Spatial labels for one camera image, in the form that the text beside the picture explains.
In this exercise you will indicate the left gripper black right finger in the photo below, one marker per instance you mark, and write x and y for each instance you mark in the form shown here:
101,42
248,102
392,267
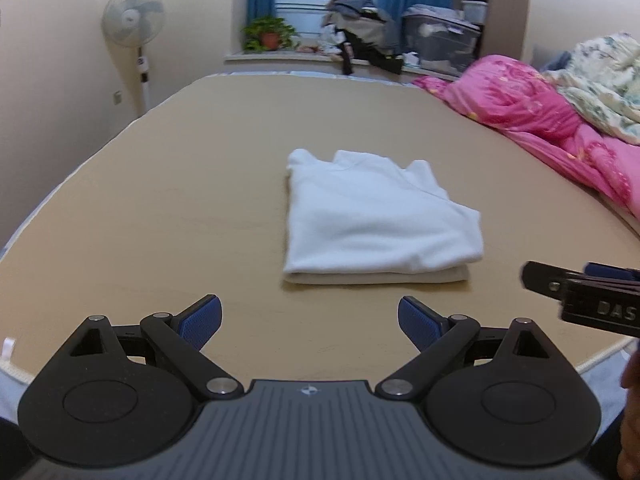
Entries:
504,396

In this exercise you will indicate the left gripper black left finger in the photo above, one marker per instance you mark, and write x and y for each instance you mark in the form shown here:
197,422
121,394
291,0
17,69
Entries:
115,395

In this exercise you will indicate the white small garment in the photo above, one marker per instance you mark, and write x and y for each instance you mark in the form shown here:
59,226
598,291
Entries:
360,219

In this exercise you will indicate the pile of dark clothes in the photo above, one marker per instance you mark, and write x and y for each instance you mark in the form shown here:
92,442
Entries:
360,30

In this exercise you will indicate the person right hand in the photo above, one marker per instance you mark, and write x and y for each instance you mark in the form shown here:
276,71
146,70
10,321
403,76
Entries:
628,465

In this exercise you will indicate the pale green floral quilt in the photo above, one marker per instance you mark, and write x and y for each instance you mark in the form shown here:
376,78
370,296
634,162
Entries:
601,81

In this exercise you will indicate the pink floral quilt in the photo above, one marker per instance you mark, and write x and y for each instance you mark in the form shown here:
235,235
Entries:
513,98

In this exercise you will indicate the beige bed mattress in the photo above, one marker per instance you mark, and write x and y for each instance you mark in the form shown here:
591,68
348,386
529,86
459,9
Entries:
191,200

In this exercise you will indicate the clear plastic storage bin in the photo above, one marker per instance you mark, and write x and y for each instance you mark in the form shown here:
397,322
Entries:
440,39

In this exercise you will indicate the white box on shelf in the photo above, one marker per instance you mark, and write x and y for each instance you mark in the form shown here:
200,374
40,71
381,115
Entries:
475,11

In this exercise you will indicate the wooden wardrobe panel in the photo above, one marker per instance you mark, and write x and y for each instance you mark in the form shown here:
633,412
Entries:
505,27

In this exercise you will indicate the white standing fan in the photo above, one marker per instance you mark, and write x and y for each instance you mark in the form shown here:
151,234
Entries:
133,24

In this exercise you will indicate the potted green plant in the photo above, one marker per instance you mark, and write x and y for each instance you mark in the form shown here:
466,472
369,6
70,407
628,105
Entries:
269,33

